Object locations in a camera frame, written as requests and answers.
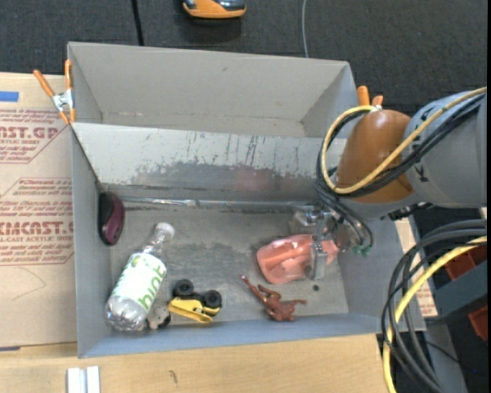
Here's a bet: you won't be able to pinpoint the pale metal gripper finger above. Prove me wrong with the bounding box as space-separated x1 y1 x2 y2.
309 240 327 282
291 210 313 235

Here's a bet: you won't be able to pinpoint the maroon and black computer mouse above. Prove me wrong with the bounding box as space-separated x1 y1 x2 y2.
97 191 126 246

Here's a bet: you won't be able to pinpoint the pink plastic toy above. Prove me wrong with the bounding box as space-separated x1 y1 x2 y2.
255 234 340 286

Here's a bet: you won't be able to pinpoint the brown toy lizard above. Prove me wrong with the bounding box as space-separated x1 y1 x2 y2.
240 274 309 323

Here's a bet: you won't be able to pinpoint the yellow toy car black wheels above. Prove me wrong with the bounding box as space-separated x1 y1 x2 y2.
167 278 223 324

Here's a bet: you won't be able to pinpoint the brown cardboard board red print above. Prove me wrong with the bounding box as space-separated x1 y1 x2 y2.
0 70 79 349

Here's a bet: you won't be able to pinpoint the clear plastic bottle green label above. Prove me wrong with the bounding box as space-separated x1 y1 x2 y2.
104 221 176 332

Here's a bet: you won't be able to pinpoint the grey metal bin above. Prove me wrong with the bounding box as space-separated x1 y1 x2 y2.
66 41 427 359

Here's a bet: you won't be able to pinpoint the small beige toy figure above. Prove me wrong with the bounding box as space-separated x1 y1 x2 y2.
146 305 173 331

